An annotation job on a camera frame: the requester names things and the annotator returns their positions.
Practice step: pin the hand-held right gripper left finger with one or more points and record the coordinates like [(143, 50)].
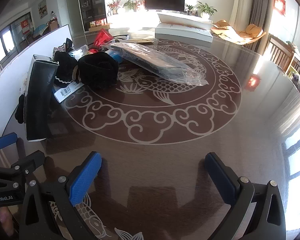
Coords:
[(85, 180)]

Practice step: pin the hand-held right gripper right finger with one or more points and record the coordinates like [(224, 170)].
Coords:
[(220, 180)]

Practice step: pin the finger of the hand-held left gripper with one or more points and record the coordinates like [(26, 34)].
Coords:
[(31, 161), (6, 140)]

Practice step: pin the tall black box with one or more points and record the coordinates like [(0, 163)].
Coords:
[(38, 100)]

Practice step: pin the blue and white medicine box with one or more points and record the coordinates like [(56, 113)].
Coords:
[(67, 93)]

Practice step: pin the black cloth with lace trim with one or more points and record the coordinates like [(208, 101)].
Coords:
[(63, 67)]

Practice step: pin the silver rhinestone bow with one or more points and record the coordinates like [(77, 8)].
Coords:
[(58, 49)]

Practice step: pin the black hair clip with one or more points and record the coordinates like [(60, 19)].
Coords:
[(68, 43)]

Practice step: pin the small red and gold packet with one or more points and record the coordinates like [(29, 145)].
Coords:
[(90, 51)]

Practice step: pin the phone case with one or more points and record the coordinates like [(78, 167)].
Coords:
[(152, 62)]

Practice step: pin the red foil packet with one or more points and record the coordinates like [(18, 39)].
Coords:
[(102, 36)]

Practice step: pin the person's left hand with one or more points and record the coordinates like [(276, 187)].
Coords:
[(5, 218)]

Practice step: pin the white partition board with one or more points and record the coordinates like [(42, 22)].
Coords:
[(15, 80)]

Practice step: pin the red door poster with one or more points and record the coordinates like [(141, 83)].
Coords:
[(25, 26)]

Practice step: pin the wooden slatted chair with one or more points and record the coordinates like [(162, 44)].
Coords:
[(280, 51)]

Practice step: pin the cardboard box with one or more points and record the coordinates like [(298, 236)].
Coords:
[(100, 26)]

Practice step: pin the lounge chair with orange cushions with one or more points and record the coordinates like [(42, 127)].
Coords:
[(237, 33)]

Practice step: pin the flat white box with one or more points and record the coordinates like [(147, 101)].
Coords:
[(183, 34)]

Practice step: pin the dark glass display cabinet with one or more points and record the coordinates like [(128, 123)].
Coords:
[(91, 2)]

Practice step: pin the white box lid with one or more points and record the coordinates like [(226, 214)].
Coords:
[(185, 18)]

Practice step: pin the white television console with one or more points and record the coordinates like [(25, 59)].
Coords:
[(132, 18)]

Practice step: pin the green plant in white pot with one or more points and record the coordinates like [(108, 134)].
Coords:
[(205, 8)]

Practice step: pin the red flowers in vase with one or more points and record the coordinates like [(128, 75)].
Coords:
[(113, 6)]

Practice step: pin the small potted plant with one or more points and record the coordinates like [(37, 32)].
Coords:
[(190, 8)]

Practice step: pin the grey curtain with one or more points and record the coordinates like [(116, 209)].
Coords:
[(258, 7)]

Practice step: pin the leafy green plant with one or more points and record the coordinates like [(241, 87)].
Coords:
[(130, 5)]

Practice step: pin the black television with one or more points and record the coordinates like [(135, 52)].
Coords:
[(164, 1)]

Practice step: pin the framed wall painting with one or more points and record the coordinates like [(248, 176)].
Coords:
[(42, 7)]

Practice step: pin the black frame eyeglasses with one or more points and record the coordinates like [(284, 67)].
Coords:
[(121, 38)]

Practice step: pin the red wall hanging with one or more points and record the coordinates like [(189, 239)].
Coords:
[(279, 3)]

